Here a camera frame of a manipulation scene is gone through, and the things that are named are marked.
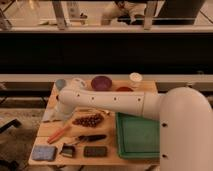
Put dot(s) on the cream gripper fingers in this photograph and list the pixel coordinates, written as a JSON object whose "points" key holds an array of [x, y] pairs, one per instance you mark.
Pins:
{"points": [[66, 124]]}

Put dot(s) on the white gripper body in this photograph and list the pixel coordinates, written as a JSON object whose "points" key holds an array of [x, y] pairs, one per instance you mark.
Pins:
{"points": [[64, 113]]}

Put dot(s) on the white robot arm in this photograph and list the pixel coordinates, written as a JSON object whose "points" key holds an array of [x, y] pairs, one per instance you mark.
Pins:
{"points": [[185, 116]]}

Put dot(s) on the purple bowl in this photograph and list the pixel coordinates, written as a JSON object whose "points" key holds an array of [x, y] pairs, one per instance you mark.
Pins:
{"points": [[101, 83]]}

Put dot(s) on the red bowl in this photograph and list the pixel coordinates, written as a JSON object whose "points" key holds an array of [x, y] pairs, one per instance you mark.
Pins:
{"points": [[124, 89]]}

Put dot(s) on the grey blue triangular cloth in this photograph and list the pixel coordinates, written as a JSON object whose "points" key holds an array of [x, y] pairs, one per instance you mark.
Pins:
{"points": [[52, 117]]}

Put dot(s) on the dark grape bunch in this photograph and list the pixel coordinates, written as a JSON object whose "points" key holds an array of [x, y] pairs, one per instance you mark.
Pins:
{"points": [[89, 121]]}

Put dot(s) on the blue cup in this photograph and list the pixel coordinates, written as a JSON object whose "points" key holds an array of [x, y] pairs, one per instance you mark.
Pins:
{"points": [[60, 84]]}

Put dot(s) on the black rectangular block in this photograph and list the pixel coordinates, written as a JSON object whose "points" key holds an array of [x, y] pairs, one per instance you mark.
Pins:
{"points": [[95, 151]]}

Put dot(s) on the blue sponge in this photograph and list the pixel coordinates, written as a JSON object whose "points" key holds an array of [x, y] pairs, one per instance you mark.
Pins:
{"points": [[44, 153]]}

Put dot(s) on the green plastic tray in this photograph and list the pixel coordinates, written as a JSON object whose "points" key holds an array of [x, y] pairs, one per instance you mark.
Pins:
{"points": [[137, 137]]}

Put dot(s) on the white paper cup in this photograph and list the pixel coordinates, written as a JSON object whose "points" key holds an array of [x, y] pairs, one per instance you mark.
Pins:
{"points": [[135, 79]]}

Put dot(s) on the black handled knife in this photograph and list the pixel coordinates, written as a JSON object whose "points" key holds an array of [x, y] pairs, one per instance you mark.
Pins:
{"points": [[90, 138]]}

